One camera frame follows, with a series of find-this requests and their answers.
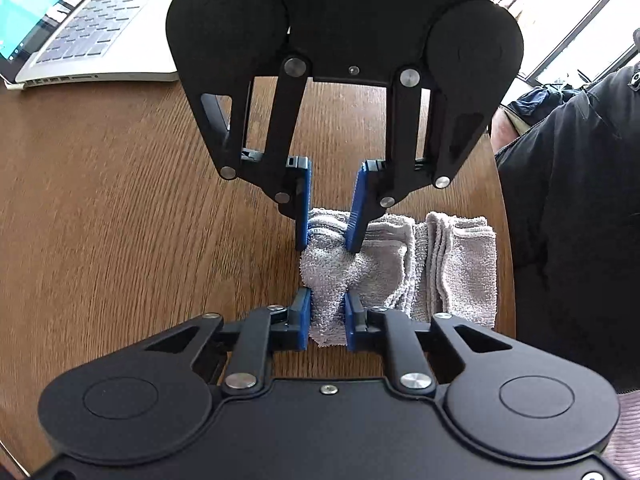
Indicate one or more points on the person's black jacket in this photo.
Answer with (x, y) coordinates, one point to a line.
(575, 210)

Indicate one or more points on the grey stained towel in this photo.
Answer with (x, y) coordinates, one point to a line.
(380, 265)

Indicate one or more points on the dark window frame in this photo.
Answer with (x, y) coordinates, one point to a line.
(575, 62)

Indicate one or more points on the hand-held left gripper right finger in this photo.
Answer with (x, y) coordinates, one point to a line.
(351, 322)

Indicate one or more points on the dark blue cloth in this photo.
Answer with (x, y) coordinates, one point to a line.
(535, 100)

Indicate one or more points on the silver laptop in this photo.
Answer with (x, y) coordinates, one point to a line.
(100, 25)

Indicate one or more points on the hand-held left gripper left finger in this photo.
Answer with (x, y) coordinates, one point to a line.
(301, 320)

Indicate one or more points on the purple striped cloth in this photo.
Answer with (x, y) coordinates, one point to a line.
(627, 435)

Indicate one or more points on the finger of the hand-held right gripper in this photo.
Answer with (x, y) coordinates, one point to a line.
(357, 210)
(302, 200)

